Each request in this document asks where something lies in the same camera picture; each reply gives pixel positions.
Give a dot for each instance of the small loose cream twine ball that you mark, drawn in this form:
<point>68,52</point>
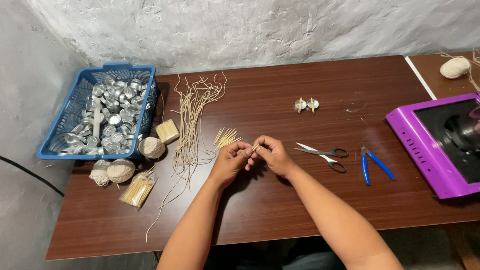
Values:
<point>99,173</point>

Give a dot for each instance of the person's left hand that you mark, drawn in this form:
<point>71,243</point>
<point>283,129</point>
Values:
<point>227,167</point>

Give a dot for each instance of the blue plastic basket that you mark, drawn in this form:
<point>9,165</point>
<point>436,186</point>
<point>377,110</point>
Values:
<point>67,123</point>

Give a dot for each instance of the clear bag of toothpicks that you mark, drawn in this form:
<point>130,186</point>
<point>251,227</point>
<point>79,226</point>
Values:
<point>138,189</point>

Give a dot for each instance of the heap of metal tealight cups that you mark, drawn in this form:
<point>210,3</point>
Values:
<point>108,116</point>

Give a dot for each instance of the person's right hand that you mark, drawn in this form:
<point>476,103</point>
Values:
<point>275,157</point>

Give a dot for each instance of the bunch of beige wick strands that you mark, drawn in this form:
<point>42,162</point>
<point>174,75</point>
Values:
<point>190,120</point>

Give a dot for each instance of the metal tealight cup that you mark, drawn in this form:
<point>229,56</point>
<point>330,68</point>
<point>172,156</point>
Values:
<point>302,105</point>
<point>314,103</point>

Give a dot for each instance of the tied block of toothpicks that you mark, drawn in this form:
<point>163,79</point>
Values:
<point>167,131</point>

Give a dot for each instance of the person's dark trousers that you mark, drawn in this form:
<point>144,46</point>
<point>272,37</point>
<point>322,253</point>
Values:
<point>270,257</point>

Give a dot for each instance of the white candle stick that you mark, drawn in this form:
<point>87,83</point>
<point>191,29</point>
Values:
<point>96,120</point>

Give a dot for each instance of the toothpick across cup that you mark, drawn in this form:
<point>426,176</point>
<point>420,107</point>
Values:
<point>312,105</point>
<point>299,105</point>

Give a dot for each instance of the single wooden toothpick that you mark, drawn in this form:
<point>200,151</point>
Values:
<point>255,146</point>

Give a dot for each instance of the loose pile of toothpicks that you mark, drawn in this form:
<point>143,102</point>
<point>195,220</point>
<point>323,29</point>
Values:
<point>226,138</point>

